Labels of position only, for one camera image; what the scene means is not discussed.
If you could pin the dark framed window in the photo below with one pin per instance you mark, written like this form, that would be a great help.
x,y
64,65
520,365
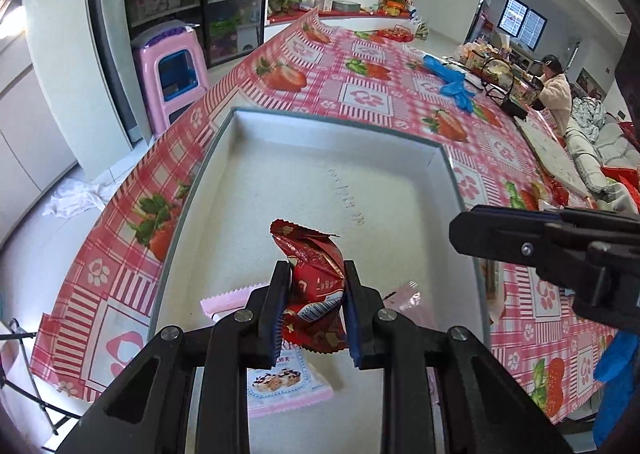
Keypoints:
x,y
522,19

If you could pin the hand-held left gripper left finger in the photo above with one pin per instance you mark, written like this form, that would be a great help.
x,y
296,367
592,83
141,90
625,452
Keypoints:
x,y
280,319

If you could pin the pink plastic stool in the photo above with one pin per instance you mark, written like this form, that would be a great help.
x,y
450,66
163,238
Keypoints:
x,y
170,69

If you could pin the white wardrobe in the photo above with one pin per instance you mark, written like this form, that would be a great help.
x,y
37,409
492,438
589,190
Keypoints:
x,y
30,134

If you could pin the person's right hand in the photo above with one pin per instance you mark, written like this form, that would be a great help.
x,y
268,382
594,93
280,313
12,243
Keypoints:
x,y
611,359

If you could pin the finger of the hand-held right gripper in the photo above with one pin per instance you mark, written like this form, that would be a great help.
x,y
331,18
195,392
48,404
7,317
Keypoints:
x,y
500,234
590,220

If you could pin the strawberry printed tablecloth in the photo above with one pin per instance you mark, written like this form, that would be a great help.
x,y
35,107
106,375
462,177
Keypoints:
x,y
350,84

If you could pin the flower basket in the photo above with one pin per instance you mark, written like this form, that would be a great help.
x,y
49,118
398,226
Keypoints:
x,y
397,1

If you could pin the pink snack packet with picture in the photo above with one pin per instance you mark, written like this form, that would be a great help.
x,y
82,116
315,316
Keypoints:
x,y
295,384

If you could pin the clear pink snack packet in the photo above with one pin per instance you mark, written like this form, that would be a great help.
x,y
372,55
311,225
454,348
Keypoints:
x,y
407,306

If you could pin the grey sofa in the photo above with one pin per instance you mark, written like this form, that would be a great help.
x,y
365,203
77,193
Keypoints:
x,y
595,164

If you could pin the white cloth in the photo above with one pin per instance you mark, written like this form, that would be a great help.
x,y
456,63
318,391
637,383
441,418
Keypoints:
x,y
75,196

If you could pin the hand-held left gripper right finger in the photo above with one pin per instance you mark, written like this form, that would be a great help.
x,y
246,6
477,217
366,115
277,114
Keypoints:
x,y
352,324

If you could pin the green flat box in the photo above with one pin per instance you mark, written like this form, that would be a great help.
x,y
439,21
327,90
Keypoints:
x,y
346,5

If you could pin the white flat board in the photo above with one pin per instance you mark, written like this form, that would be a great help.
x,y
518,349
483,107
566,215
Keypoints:
x,y
550,149

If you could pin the grey cardboard box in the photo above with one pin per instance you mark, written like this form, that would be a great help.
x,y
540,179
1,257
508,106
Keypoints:
x,y
325,174

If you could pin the blue gloves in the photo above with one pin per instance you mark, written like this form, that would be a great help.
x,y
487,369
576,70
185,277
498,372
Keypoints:
x,y
452,81

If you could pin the grey printed blanket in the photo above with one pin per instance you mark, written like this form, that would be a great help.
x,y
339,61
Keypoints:
x,y
587,116

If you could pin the black metal frame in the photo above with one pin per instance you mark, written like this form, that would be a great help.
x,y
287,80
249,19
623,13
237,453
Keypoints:
x,y
20,374

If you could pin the red snack packet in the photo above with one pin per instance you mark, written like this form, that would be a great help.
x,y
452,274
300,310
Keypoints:
x,y
312,274

